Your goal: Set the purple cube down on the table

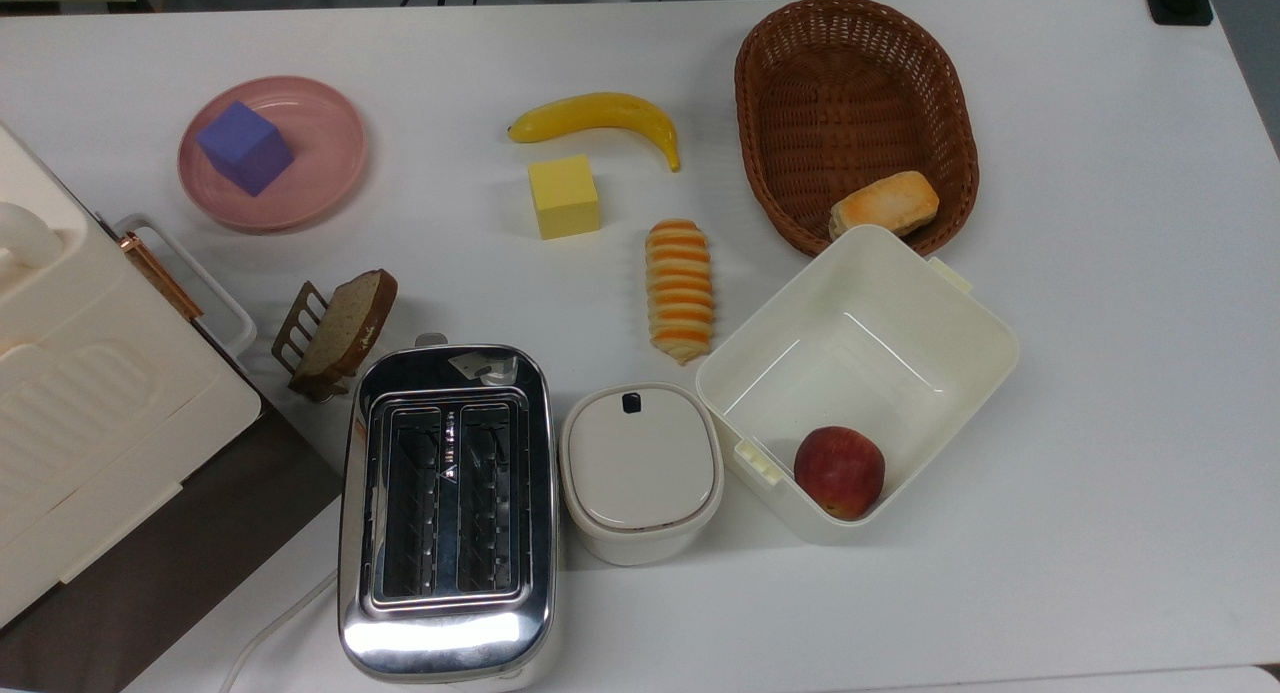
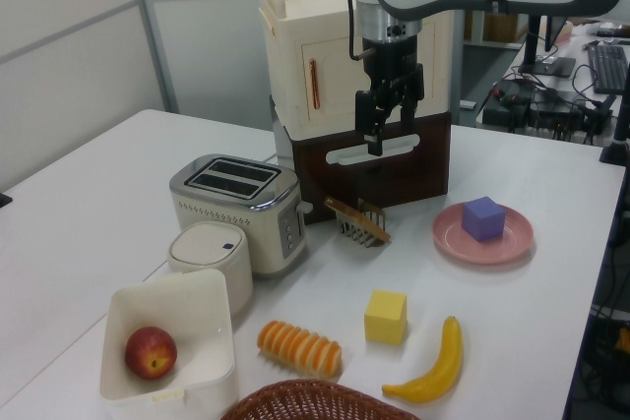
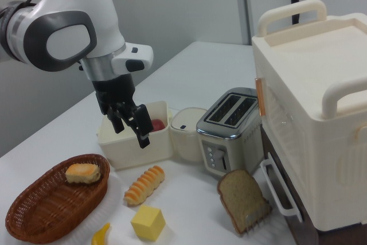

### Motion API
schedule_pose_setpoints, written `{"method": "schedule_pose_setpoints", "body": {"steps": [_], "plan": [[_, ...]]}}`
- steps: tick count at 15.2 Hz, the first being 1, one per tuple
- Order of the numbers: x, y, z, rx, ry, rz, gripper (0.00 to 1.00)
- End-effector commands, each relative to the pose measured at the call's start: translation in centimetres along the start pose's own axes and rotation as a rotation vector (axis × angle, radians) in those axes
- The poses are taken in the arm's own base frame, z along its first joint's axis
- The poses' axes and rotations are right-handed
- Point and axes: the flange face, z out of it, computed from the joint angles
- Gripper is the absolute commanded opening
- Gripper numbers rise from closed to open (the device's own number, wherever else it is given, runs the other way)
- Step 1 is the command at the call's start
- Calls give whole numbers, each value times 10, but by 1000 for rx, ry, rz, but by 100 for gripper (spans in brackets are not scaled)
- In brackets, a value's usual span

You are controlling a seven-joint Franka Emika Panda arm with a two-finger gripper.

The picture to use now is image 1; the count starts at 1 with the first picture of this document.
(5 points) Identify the pink round plate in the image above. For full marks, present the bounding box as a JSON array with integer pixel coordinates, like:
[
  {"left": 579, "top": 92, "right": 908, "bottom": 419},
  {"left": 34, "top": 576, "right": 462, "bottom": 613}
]
[{"left": 177, "top": 75, "right": 369, "bottom": 234}]

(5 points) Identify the brown bread slice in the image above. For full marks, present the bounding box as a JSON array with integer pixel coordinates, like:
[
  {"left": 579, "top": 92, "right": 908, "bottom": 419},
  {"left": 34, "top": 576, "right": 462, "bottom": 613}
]
[{"left": 289, "top": 269, "right": 399, "bottom": 394}]

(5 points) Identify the chrome two-slot toaster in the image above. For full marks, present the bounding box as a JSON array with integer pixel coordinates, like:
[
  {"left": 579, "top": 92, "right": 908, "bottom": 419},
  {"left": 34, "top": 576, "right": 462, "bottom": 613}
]
[{"left": 337, "top": 333, "right": 559, "bottom": 686}]

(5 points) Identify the brown toast rack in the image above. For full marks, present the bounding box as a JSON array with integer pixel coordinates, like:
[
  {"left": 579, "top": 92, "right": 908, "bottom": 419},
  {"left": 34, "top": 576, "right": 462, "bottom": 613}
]
[{"left": 271, "top": 281, "right": 351, "bottom": 404}]

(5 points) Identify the white oven door handle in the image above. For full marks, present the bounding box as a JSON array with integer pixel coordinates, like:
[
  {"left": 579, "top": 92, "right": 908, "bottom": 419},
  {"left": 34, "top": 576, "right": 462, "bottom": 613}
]
[{"left": 113, "top": 213, "right": 258, "bottom": 359}]

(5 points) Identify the small white lidded container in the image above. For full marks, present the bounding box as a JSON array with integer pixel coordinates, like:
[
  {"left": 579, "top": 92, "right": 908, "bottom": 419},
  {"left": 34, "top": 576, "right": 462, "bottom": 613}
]
[{"left": 559, "top": 382, "right": 725, "bottom": 567}]

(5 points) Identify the purple cube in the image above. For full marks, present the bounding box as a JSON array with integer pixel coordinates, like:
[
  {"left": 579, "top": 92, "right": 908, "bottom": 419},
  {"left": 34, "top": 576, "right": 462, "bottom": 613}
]
[{"left": 196, "top": 100, "right": 296, "bottom": 198}]

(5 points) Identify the brown wicker basket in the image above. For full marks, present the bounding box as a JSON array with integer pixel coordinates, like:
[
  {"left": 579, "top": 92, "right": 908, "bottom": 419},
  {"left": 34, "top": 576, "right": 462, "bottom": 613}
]
[{"left": 734, "top": 0, "right": 981, "bottom": 258}]

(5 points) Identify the orange striped bread loaf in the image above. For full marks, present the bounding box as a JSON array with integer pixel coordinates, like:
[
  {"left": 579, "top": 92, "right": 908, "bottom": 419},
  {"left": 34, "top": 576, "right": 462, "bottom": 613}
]
[{"left": 645, "top": 219, "right": 716, "bottom": 365}]

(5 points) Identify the cream oven appliance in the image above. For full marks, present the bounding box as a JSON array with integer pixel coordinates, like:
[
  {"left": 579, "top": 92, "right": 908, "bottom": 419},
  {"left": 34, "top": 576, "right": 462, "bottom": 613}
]
[{"left": 0, "top": 123, "right": 263, "bottom": 629}]

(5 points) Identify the yellow banana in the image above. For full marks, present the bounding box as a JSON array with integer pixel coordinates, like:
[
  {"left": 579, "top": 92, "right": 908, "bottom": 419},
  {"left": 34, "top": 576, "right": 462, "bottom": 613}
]
[{"left": 507, "top": 92, "right": 682, "bottom": 173}]

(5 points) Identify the red apple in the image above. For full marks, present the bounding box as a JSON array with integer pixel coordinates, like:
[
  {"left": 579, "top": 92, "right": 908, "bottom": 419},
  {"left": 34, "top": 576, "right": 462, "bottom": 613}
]
[{"left": 794, "top": 426, "right": 887, "bottom": 522}]

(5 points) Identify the copper oven handle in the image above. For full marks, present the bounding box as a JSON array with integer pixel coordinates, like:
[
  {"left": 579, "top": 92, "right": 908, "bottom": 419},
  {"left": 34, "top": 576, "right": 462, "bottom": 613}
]
[{"left": 120, "top": 231, "right": 205, "bottom": 322}]

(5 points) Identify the yellow cube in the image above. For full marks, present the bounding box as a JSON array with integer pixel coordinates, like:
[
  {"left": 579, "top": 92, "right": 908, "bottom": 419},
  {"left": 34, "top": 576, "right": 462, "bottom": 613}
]
[{"left": 528, "top": 154, "right": 601, "bottom": 241}]

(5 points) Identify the golden bread roll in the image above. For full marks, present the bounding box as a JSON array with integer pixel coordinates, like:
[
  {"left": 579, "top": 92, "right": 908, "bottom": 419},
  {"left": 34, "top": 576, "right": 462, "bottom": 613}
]
[{"left": 829, "top": 170, "right": 941, "bottom": 242}]

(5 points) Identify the white square plastic container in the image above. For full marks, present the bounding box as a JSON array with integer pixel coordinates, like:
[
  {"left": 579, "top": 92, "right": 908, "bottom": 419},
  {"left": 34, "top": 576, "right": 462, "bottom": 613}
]
[{"left": 695, "top": 224, "right": 1021, "bottom": 547}]

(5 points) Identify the white toaster power cable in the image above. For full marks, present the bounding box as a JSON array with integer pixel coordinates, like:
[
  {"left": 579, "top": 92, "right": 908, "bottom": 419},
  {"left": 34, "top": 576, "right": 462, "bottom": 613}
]
[{"left": 218, "top": 570, "right": 339, "bottom": 693}]

